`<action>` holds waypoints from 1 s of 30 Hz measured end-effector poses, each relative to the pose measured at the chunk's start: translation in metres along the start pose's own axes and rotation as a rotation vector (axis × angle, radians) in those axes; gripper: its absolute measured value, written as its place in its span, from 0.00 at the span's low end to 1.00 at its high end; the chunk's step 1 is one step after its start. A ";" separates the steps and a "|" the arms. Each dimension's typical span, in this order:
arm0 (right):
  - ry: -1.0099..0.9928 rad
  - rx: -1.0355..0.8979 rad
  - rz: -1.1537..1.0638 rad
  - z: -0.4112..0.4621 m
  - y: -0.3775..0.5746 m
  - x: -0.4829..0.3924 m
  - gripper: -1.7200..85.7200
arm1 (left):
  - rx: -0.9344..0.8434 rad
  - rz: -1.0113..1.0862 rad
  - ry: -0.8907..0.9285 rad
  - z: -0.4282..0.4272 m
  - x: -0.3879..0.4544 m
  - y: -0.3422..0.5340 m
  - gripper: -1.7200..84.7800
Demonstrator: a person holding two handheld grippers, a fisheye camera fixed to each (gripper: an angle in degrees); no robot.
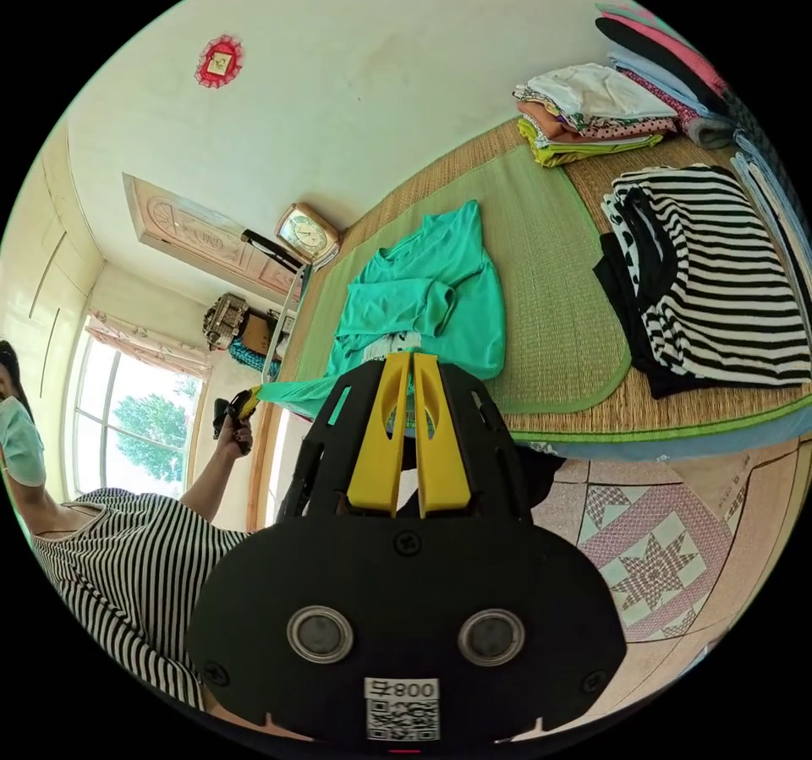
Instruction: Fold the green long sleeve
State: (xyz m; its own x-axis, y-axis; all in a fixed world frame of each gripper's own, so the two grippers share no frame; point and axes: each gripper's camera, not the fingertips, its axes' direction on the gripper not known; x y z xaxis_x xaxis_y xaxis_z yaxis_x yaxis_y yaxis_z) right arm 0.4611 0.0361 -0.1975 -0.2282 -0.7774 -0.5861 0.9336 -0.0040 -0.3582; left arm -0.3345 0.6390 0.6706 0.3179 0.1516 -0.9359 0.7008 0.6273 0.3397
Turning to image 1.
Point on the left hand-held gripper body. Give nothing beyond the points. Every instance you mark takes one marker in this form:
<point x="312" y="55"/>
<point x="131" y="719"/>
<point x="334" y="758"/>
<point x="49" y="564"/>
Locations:
<point x="226" y="411"/>

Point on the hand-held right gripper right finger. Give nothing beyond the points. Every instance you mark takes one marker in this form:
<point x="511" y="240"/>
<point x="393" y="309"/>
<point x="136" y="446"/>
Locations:
<point x="444" y="468"/>

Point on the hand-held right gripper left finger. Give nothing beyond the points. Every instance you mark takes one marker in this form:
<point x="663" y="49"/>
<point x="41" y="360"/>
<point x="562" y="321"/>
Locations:
<point x="380" y="456"/>

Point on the green long sleeve shirt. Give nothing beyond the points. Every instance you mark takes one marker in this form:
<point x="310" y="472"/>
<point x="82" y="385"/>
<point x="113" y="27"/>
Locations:
<point x="412" y="278"/>

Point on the person's left forearm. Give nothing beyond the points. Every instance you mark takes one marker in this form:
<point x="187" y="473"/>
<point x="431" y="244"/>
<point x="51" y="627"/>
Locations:
<point x="212" y="487"/>

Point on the person's left hand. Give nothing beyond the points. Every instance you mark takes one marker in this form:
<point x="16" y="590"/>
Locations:
<point x="236" y="436"/>

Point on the shelf with cluttered items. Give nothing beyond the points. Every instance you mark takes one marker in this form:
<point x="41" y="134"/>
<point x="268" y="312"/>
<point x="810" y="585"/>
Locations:
<point x="244" y="335"/>

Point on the window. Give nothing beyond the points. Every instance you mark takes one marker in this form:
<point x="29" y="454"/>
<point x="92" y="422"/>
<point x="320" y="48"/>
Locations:
<point x="136" y="421"/>

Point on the floral curtain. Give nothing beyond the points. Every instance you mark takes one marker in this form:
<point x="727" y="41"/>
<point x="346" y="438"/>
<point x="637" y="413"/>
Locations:
<point x="149" y="341"/>

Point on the carved wooden door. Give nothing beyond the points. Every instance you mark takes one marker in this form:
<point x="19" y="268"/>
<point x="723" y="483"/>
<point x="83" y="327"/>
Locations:
<point x="190" y="230"/>

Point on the person's body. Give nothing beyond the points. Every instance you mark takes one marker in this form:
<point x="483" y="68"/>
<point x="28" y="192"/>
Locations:
<point x="120" y="570"/>

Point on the bed with woven mat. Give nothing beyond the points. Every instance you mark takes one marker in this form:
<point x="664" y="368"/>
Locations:
<point x="545" y="253"/>

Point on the pile of striped clothes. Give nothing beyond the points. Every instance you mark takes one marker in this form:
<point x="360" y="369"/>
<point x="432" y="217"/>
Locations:
<point x="710" y="278"/>

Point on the pile of folded pastel clothes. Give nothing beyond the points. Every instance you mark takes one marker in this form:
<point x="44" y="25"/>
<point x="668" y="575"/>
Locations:
<point x="590" y="113"/>

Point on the stack of folded quilts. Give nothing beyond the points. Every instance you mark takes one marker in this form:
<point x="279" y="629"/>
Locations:
<point x="672" y="69"/>

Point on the table clock with gold frame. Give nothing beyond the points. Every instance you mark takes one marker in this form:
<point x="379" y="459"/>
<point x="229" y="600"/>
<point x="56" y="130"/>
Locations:
<point x="307" y="234"/>

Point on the red wall ornament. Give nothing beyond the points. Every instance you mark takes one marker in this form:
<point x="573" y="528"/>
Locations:
<point x="219" y="61"/>

